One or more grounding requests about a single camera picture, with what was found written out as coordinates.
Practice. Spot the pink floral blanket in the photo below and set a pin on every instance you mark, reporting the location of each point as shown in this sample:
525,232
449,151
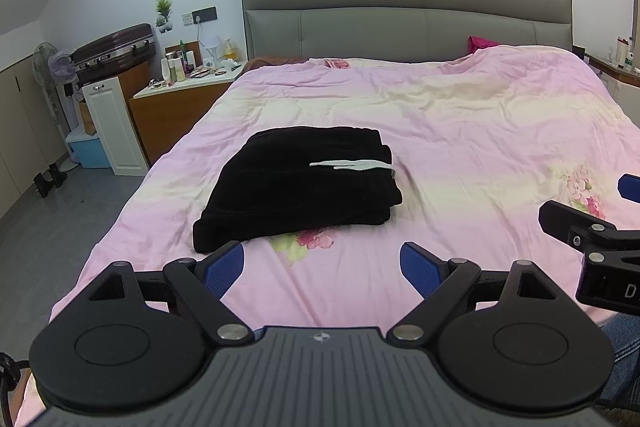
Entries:
475,132

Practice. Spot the white bottle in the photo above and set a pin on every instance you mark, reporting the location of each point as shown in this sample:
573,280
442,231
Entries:
621,49

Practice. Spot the grey padded headboard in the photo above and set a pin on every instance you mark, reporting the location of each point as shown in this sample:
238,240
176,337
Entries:
400,17

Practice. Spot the magenta cloth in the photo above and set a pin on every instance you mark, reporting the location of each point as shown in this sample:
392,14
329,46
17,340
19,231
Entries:
482,44

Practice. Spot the dark wall outlet panel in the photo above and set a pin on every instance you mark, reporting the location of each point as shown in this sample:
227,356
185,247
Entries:
205,15

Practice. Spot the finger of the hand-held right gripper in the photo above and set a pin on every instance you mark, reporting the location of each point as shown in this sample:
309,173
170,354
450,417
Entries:
631,188
565,217

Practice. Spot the yellow bottle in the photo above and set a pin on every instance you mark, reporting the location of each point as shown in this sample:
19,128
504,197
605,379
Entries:
229,50

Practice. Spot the white standing fan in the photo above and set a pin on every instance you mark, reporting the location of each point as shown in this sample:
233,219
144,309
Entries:
50,62

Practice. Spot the black pants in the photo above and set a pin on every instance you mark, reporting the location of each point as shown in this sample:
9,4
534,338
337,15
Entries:
290,192

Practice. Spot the dark brown suitcase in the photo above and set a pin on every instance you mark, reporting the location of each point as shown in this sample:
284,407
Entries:
115,49

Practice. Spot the black boot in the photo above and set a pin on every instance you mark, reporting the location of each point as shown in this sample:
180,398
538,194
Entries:
42,184
57,174

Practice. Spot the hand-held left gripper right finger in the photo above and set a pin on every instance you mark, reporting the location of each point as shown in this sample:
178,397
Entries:
420,267

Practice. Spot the small green potted plant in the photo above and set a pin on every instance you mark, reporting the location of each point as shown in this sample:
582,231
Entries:
163,7

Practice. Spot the brown pillow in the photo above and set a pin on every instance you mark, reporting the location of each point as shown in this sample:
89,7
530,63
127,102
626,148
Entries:
270,61

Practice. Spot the wooden bedside table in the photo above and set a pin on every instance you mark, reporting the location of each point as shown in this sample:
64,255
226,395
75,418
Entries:
615,69

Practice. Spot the group of cosmetic bottles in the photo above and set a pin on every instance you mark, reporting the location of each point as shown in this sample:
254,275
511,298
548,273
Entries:
172,68

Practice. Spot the beige wardrobe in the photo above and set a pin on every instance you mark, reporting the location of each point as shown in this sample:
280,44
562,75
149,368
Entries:
25,117

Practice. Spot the white table lamp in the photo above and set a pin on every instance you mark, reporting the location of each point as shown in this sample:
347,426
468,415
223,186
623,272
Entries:
212,42

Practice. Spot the person's blue jeans leg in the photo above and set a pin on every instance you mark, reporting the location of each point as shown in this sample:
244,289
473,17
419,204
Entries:
622,357

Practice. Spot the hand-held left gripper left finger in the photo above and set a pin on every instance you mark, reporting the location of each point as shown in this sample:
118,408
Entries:
225,269

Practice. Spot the wooden nightstand with white top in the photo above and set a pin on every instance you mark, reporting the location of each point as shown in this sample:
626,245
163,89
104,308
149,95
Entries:
170,117

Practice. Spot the brown wooden cabinet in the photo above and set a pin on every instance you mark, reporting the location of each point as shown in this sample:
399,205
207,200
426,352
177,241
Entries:
137,77

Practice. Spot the light blue storage box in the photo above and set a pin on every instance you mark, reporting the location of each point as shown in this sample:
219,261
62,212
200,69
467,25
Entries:
87,152

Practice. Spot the white cabinet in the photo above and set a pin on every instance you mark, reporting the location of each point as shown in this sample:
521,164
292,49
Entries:
112,127

